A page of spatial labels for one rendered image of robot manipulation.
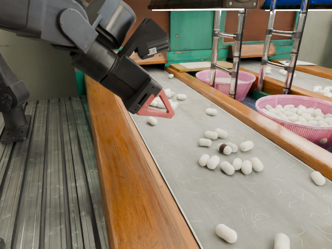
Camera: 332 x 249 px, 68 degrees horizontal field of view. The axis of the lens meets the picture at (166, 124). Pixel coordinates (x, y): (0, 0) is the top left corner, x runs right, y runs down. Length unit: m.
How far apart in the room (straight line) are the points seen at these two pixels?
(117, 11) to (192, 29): 1.00
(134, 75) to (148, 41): 0.06
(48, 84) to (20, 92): 1.27
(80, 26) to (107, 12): 0.07
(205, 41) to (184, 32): 0.14
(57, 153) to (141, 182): 0.37
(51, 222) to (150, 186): 0.22
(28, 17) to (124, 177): 0.28
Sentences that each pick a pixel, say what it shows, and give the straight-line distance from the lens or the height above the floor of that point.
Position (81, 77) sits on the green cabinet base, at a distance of 1.30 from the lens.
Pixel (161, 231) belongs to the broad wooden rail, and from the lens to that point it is 0.36.
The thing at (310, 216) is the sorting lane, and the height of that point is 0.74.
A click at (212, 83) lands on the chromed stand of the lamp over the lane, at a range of 1.01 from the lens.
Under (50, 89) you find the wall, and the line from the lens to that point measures 2.18.
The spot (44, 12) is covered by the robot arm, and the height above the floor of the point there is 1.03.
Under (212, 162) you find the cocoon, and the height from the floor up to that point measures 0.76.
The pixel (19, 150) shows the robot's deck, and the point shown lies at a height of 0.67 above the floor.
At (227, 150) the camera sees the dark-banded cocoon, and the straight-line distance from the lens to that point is 0.56.
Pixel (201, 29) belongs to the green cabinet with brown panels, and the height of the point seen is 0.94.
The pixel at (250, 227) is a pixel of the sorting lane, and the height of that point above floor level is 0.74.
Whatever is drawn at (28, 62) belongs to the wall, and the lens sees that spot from 2.14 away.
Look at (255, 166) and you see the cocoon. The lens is 0.53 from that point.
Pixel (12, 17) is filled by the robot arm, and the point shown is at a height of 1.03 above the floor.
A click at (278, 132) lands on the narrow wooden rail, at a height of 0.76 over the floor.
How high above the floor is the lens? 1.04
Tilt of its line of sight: 25 degrees down
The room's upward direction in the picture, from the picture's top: straight up
